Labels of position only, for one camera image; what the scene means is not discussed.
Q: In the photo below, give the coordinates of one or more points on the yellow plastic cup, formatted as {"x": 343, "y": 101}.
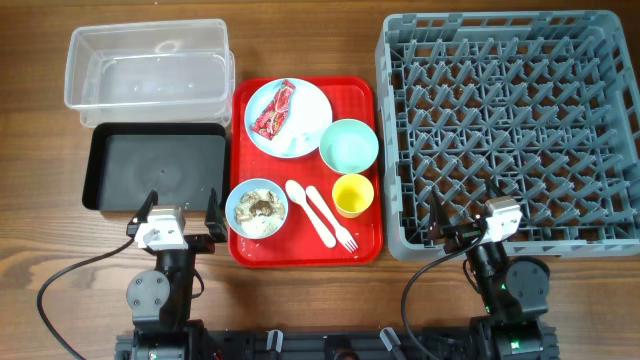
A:
{"x": 352, "y": 194}

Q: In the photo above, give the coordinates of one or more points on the white tissue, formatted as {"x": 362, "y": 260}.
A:
{"x": 286, "y": 143}

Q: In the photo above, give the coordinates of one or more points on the cream plastic fork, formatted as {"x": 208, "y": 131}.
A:
{"x": 343, "y": 236}

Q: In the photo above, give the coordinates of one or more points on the leftover rice and food scraps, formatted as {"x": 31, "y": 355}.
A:
{"x": 260, "y": 213}

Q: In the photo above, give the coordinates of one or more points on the cream plastic spoon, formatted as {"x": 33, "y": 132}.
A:
{"x": 297, "y": 194}

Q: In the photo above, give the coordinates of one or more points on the red snack wrapper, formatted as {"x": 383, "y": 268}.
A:
{"x": 273, "y": 117}

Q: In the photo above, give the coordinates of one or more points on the clear plastic waste bin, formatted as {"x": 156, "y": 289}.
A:
{"x": 165, "y": 71}

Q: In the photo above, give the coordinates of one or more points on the mint green bowl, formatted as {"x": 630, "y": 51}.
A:
{"x": 349, "y": 146}

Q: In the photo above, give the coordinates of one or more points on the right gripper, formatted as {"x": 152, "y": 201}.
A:
{"x": 441, "y": 226}

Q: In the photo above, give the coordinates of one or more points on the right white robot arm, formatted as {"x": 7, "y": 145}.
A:
{"x": 513, "y": 290}

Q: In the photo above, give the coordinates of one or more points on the small light blue bowl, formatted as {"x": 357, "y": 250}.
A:
{"x": 242, "y": 188}

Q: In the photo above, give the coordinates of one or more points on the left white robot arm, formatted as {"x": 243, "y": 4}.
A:
{"x": 160, "y": 299}

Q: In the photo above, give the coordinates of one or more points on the red plastic serving tray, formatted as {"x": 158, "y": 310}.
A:
{"x": 297, "y": 243}

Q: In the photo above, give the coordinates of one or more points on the black plastic waste tray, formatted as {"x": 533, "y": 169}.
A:
{"x": 183, "y": 162}

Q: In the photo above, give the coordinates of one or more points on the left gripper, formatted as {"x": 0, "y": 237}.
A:
{"x": 204, "y": 243}

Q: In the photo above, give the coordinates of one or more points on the grey plastic dishwasher rack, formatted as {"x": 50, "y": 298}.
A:
{"x": 541, "y": 105}

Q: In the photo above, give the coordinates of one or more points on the light blue round plate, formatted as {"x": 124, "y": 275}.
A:
{"x": 310, "y": 111}

